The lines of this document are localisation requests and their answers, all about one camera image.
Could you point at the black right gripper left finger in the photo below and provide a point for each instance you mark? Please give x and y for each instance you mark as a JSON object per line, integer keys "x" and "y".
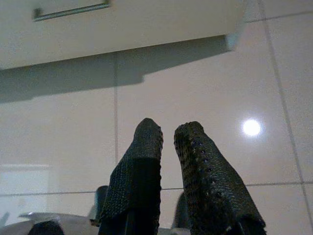
{"x": 137, "y": 186}

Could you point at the white cabinet drawer front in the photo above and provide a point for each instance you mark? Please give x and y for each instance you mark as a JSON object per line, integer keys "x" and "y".
{"x": 122, "y": 31}

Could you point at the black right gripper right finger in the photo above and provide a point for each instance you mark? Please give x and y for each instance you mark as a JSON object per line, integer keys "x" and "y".
{"x": 210, "y": 191}

